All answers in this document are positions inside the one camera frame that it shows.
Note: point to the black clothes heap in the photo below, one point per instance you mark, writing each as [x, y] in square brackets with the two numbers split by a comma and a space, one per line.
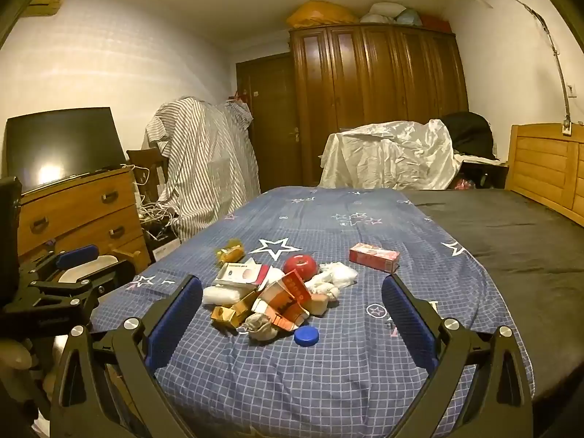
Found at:
[470, 132]

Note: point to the cream fuzzy cloth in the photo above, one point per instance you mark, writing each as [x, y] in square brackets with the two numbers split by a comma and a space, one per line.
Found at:
[262, 328]

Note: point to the dark wooden chair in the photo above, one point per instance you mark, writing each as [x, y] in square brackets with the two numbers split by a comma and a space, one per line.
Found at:
[146, 164]

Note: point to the pale blue bundle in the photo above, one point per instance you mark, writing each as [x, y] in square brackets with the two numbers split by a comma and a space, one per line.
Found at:
[412, 17]

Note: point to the blue plastic bottle cap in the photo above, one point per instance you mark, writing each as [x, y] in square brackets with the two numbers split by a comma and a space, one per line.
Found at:
[306, 336]

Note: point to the wooden chest of drawers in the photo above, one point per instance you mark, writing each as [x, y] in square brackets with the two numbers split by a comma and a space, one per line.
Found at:
[68, 214]

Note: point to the white knotted tissue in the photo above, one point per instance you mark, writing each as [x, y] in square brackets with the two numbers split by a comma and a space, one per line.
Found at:
[324, 289]

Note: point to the black blanket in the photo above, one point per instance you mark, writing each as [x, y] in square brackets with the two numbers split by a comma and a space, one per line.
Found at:
[524, 260]

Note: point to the person's left hand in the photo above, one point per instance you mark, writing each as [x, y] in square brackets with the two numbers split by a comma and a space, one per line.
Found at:
[13, 356]

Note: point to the yellow crumpled wrapper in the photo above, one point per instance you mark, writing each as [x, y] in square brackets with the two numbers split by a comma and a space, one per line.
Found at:
[230, 253]

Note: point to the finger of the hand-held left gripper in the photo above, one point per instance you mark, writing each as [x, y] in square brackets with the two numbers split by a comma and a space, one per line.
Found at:
[109, 273]
[77, 254]

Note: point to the red storage bag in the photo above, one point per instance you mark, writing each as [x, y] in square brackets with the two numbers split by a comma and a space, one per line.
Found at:
[435, 23]

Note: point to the knife block carton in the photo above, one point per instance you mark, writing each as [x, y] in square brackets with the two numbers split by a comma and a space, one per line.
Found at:
[164, 248]

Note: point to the orange storage bag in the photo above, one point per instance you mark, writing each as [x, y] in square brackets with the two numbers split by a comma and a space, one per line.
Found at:
[319, 14]

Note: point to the red rectangular box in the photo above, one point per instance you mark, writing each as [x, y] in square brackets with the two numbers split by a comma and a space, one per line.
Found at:
[372, 257]

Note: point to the grey striped cloth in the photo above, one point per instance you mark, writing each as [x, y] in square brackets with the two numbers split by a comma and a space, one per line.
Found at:
[205, 169]

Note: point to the white satin cloth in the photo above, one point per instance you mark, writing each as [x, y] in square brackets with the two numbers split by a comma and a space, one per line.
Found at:
[388, 155]

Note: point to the white foam wrap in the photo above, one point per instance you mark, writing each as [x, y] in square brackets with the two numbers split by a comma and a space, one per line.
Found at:
[341, 274]

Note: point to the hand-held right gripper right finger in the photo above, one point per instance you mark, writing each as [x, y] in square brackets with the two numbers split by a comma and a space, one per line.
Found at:
[410, 324]

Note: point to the red apple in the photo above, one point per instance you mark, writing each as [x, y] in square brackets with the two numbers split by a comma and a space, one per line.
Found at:
[300, 265]

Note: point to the small peach block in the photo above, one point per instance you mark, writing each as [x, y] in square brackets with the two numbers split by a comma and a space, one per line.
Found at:
[317, 304]

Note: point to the white plastic bucket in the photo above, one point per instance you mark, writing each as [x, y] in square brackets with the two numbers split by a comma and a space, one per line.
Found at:
[98, 262]

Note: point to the black flat television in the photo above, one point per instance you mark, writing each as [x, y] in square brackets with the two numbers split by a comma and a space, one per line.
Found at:
[59, 146]

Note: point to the white pillow bundle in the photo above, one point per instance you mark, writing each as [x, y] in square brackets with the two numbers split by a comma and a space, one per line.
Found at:
[383, 12]

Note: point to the wooden bed headboard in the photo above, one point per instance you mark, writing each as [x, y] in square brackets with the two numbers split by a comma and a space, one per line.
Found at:
[543, 164]

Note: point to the large wooden wardrobe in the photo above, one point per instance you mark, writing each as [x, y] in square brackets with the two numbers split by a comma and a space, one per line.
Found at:
[378, 77]

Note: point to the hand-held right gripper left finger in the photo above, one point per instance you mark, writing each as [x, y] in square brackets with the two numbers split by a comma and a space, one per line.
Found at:
[175, 324]

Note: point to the white towel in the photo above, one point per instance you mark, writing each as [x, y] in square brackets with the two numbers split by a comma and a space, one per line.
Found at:
[223, 294]

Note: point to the dark wooden door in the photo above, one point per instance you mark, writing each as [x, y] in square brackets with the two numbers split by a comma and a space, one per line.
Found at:
[273, 123]

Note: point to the gold cardboard box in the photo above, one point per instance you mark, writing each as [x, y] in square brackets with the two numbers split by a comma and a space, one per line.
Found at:
[228, 315]

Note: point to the pink plastic bag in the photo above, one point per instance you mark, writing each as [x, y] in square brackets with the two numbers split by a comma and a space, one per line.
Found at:
[463, 184]

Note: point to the curved metal pole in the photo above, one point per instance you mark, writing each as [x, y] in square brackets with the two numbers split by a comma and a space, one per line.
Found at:
[547, 41]

